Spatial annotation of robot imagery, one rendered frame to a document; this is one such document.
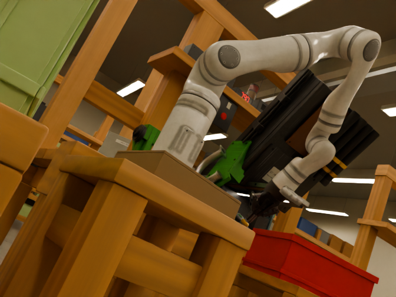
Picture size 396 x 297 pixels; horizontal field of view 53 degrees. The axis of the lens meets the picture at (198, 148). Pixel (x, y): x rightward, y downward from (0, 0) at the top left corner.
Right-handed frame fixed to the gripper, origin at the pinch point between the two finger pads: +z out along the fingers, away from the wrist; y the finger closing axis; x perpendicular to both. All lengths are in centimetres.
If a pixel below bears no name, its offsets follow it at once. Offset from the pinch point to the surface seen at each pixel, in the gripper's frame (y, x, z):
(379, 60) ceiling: -314, -375, -146
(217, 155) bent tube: 0.1, -39.4, 0.5
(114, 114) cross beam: 35, -70, 20
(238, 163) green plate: -5.2, -31.7, -3.9
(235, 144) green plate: -4.7, -41.9, -6.9
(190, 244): 18.3, 9.7, 12.9
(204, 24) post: 19, -97, -34
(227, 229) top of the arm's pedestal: 39, 39, -12
